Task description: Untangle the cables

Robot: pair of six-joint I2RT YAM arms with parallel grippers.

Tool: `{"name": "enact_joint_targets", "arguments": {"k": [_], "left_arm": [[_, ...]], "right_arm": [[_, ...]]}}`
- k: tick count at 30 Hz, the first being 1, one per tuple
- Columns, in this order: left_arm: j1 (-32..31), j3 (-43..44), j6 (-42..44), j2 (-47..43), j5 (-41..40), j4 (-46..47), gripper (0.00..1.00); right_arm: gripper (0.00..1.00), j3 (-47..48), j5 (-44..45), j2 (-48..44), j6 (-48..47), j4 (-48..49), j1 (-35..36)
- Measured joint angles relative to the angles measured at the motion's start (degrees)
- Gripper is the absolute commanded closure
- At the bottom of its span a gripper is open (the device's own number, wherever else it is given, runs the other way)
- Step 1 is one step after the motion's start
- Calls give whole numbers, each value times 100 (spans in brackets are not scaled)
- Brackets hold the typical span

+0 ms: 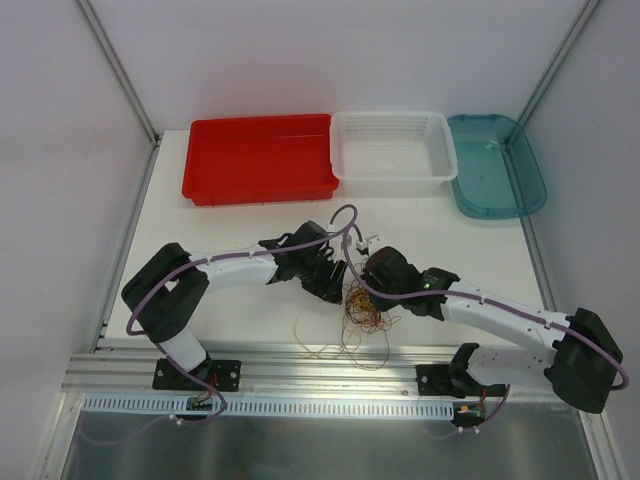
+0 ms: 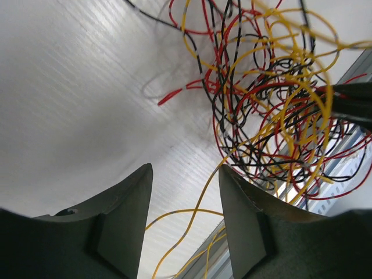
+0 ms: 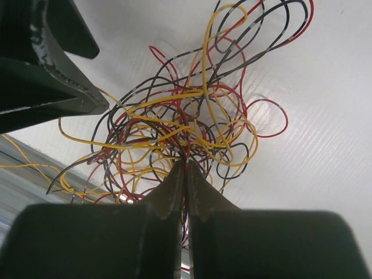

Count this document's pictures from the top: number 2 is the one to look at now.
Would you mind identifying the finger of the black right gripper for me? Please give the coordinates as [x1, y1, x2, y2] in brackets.
[323, 99, 371, 131]
[331, 82, 372, 98]

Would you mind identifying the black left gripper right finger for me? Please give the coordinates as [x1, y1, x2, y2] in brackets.
[219, 165, 371, 278]

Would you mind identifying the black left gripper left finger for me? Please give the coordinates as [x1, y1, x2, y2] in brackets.
[1, 163, 153, 278]

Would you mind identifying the multicolour wire bundle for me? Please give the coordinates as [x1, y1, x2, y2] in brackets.
[124, 0, 372, 204]

